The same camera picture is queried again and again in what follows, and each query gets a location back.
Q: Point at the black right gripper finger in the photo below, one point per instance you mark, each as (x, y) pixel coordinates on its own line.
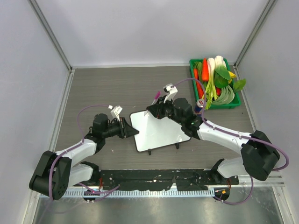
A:
(154, 110)
(155, 106)

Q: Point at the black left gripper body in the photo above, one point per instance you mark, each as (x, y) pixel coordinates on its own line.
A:
(122, 129)

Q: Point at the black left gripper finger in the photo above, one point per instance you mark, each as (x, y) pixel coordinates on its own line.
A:
(130, 132)
(127, 126)

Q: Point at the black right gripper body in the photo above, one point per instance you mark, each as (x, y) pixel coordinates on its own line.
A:
(166, 108)

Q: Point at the magenta capped white marker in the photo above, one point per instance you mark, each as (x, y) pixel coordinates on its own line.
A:
(155, 98)

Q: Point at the white whiteboard black frame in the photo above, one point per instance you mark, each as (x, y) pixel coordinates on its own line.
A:
(155, 133)

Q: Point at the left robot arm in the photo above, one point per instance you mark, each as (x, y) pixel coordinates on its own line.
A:
(57, 171)

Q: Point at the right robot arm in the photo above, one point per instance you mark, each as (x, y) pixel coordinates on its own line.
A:
(257, 157)

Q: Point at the blue silver drink can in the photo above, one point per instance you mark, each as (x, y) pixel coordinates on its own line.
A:
(199, 107)

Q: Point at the small orange carrot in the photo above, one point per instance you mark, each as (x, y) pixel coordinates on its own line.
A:
(196, 76)

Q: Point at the green celery stalks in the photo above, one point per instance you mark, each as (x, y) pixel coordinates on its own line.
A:
(210, 93)

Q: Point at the large orange carrot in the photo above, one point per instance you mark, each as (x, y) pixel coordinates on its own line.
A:
(205, 73)

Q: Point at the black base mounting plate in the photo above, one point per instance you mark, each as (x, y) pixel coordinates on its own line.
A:
(163, 179)

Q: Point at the red chili pepper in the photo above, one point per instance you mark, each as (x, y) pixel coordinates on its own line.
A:
(218, 91)

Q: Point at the white green bok choy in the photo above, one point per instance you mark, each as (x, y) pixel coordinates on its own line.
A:
(218, 72)

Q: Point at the pale green bok choy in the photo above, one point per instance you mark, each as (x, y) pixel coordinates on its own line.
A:
(226, 97)

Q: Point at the yellow pepper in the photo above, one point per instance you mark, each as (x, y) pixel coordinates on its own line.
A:
(232, 76)

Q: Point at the green leaf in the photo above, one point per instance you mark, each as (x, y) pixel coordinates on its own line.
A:
(239, 85)

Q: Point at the white slotted cable duct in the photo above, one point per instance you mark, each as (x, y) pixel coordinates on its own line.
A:
(173, 192)

